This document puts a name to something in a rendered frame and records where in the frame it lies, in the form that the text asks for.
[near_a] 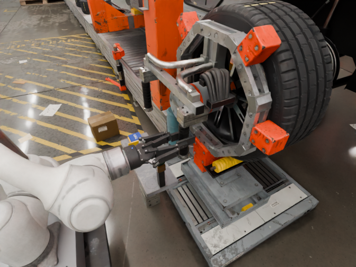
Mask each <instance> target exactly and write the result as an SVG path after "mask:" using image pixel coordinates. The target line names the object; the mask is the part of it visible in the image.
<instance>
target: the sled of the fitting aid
mask: <svg viewBox="0 0 356 267"><path fill-rule="evenodd" d="M192 159H194V158H192ZM192 159H190V160H192ZM190 160H188V161H185V162H183V163H181V171H182V172H183V174H184V175H185V177H186V178H187V179H188V181H189V182H190V184H191V185H192V186H193V188H194V189H195V191H196V192H197V194H198V195H199V197H200V198H201V200H202V201H203V202H204V204H205V205H206V207H207V208H208V209H209V211H210V212H211V214H212V215H213V217H214V218H215V219H216V221H217V223H218V224H219V226H220V227H221V228H222V229H223V228H225V227H227V226H228V225H230V224H232V223H234V222H235V221H237V220H239V219H241V218H242V217H244V216H246V215H248V214H249V213H251V212H252V211H254V210H256V209H258V208H259V207H261V206H263V205H265V204H266V203H267V202H268V200H269V198H270V195H269V194H268V193H267V192H266V191H265V190H264V189H263V188H262V191H260V192H258V193H256V194H255V195H253V196H251V197H249V198H247V199H245V200H243V201H242V202H240V203H238V204H236V205H234V206H232V207H230V208H229V209H227V210H225V211H222V210H221V208H220V207H219V206H218V204H217V203H216V201H215V200H214V199H213V197H212V196H211V195H210V193H209V192H208V191H207V189H206V188H205V187H204V185H203V184H202V183H201V181H200V180H199V179H198V177H197V176H196V175H195V173H194V172H193V170H191V168H190V167H189V165H188V164H189V161H190Z"/></svg>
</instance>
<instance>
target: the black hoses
mask: <svg viewBox="0 0 356 267"><path fill-rule="evenodd" d="M199 84H200V85H201V86H203V87H205V86H206V87H207V89H208V94H209V99H208V100H207V104H206V105H207V106H208V107H209V108H210V109H214V108H217V107H220V106H223V105H226V104H230V103H233V102H235V96H233V95H232V94H231V93H229V89H230V73H229V71H228V70H227V69H224V68H221V69H218V68H212V69H210V70H208V71H207V72H204V73H203V74H201V75H200V79H199Z"/></svg>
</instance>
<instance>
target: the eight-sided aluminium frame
mask: <svg viewBox="0 0 356 267"><path fill-rule="evenodd" d="M246 35H247V34H246V33H244V32H240V31H238V30H235V29H232V28H230V27H227V26H225V25H222V24H220V23H217V22H214V20H202V21H196V22H195V24H194V25H192V28H191V30H190V31H189V33H188V34H187V35H186V37H185V38H184V40H183V41H182V43H181V45H180V46H179V47H178V49H177V53H176V57H177V61H181V60H188V59H191V56H192V53H193V52H194V51H195V50H196V48H197V47H198V45H199V44H200V43H201V42H202V41H203V40H204V37H208V38H209V39H210V40H212V41H217V42H218V43H219V44H220V45H222V46H224V47H226V48H228V49H229V51H230V54H231V56H232V59H233V62H234V64H235V67H236V70H237V73H238V76H239V79H240V81H241V84H242V87H243V90H244V92H245V95H246V98H247V101H248V108H247V112H246V116H245V120H244V124H243V128H242V132H241V136H240V139H239V143H235V144H228V145H223V144H222V143H221V142H220V141H219V140H218V139H217V138H216V137H215V136H214V135H213V134H212V133H211V132H210V131H209V130H208V129H207V128H206V127H205V126H204V125H203V124H202V122H201V123H197V124H194V125H192V126H190V130H191V131H192V133H193V134H195V136H196V137H197V138H198V139H199V140H200V141H201V142H202V144H203V145H204V146H205V147H206V148H207V150H208V151H210V153H211V154H212V155H213V156H214V157H217V158H218V157H227V156H239V157H240V156H244V155H247V154H249V153H251V152H253V151H256V148H257V147H256V146H255V145H253V144H252V143H251V142H250V141H249V139H250V135H251V132H252V129H253V126H254V125H256V124H259V123H261V122H264V121H266V118H267V116H268V113H269V109H270V108H271V103H272V98H271V92H269V89H268V87H267V84H266V81H265V79H264V76H263V73H262V70H261V68H260V64H255V65H250V66H245V64H244V62H243V61H242V59H241V56H240V55H239V53H238V51H237V47H238V45H239V44H240V43H241V41H242V40H243V39H244V38H245V37H246ZM188 68H191V66H190V67H184V68H177V75H178V73H180V72H181V71H183V70H186V69H188Z"/></svg>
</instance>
